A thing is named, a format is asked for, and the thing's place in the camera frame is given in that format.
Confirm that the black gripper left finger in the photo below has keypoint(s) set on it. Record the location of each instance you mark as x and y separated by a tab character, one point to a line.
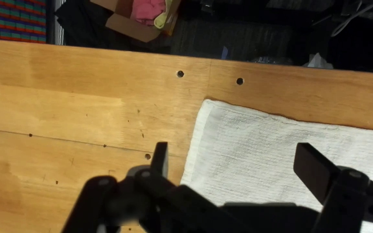
122	202

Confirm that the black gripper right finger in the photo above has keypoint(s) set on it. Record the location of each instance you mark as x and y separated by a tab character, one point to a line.
346	198

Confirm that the white terry towel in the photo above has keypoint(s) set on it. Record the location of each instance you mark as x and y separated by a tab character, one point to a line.
260	147

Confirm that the white crumpled plastic bag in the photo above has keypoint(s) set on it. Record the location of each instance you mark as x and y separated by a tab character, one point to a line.
318	61

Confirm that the open cardboard box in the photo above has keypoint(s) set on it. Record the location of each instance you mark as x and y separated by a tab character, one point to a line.
124	24

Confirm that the pink cloth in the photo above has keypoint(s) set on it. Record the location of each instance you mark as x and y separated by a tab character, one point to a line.
148	11

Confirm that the multicoloured patterned board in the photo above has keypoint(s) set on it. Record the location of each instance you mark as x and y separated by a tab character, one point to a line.
10	20

